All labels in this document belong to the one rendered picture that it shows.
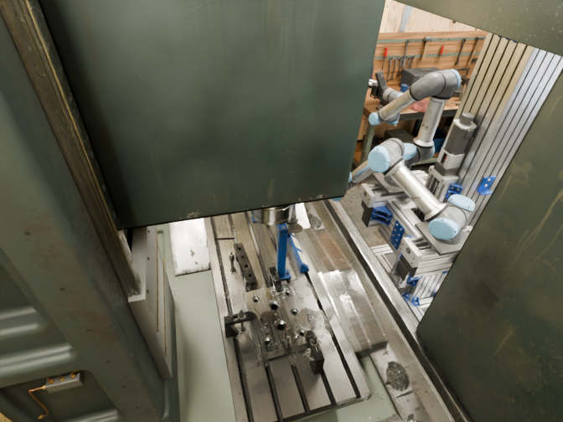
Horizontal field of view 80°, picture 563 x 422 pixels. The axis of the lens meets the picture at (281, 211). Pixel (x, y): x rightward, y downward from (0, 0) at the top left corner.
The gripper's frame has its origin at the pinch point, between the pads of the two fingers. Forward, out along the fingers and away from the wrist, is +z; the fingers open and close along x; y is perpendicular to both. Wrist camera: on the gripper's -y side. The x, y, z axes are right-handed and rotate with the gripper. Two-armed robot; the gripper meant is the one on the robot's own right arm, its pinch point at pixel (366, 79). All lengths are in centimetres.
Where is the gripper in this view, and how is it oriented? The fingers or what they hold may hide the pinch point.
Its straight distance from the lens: 246.1
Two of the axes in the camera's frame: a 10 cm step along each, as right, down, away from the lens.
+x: 8.6, -4.0, 3.1
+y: 0.8, 7.2, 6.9
